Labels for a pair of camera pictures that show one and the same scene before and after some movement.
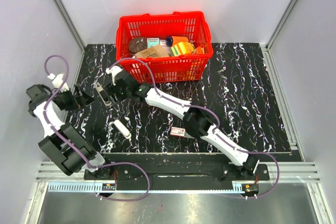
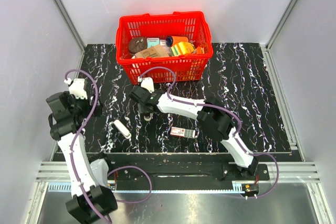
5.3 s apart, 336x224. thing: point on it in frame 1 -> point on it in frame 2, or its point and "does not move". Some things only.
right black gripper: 114,91 -> 141,109
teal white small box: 152,42 does not move
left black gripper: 83,99 -> 97,111
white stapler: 124,132 does not move
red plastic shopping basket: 193,25 does not move
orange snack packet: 199,50 does not move
